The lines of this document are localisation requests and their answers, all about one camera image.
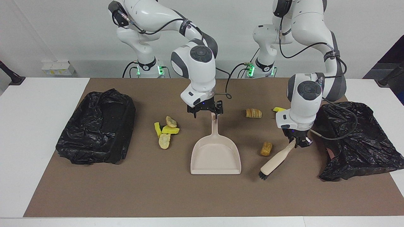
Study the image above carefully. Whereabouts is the brown bread roll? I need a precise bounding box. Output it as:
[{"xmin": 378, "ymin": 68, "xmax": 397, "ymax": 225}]
[{"xmin": 260, "ymin": 142, "xmax": 273, "ymax": 157}]

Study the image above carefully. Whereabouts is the plain yellow sponge piece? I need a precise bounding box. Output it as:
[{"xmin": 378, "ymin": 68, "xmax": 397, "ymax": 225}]
[{"xmin": 161, "ymin": 125, "xmax": 180, "ymax": 135}]

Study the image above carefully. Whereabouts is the beige hand brush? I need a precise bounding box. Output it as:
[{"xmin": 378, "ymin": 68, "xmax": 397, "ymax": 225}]
[{"xmin": 258, "ymin": 140, "xmax": 297, "ymax": 181}]

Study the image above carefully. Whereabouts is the orange striped croissant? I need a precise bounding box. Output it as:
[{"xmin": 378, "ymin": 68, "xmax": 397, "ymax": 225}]
[{"xmin": 245, "ymin": 108, "xmax": 262, "ymax": 119}]

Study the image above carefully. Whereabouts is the beige plastic dustpan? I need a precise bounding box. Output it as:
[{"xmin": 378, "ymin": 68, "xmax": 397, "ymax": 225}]
[{"xmin": 190, "ymin": 113, "xmax": 242, "ymax": 175}]

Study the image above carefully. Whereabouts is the crumpled black bag lined bin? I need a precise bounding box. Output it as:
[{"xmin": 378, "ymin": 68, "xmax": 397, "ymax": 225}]
[{"xmin": 314, "ymin": 101, "xmax": 404, "ymax": 182}]

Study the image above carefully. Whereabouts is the boxy black bag lined bin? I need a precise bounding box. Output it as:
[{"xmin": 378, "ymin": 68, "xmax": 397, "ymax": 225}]
[{"xmin": 56, "ymin": 89, "xmax": 136, "ymax": 165}]

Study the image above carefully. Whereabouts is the brown table mat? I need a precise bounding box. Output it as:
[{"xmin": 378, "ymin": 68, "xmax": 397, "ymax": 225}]
[{"xmin": 24, "ymin": 78, "xmax": 404, "ymax": 218}]

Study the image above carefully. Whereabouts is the white power strip box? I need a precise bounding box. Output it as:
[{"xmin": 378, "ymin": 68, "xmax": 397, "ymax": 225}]
[{"xmin": 41, "ymin": 61, "xmax": 76, "ymax": 76}]

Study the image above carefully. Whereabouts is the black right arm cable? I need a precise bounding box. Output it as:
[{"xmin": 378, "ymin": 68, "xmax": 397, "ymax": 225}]
[{"xmin": 122, "ymin": 13, "xmax": 232, "ymax": 100}]

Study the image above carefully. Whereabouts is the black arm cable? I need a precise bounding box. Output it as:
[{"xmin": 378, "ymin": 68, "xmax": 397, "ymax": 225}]
[
  {"xmin": 278, "ymin": 28, "xmax": 359, "ymax": 141},
  {"xmin": 122, "ymin": 13, "xmax": 232, "ymax": 100}
]

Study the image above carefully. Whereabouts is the black right base cable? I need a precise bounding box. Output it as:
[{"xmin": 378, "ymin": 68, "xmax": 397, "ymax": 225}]
[{"xmin": 122, "ymin": 61, "xmax": 139, "ymax": 78}]

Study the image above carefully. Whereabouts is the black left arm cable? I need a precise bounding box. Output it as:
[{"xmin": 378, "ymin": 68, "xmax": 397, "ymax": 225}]
[{"xmin": 278, "ymin": 28, "xmax": 359, "ymax": 141}]

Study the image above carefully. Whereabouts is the black stand post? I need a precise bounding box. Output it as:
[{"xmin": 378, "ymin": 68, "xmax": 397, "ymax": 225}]
[
  {"xmin": 0, "ymin": 61, "xmax": 26, "ymax": 86},
  {"xmin": 375, "ymin": 61, "xmax": 404, "ymax": 88}
]

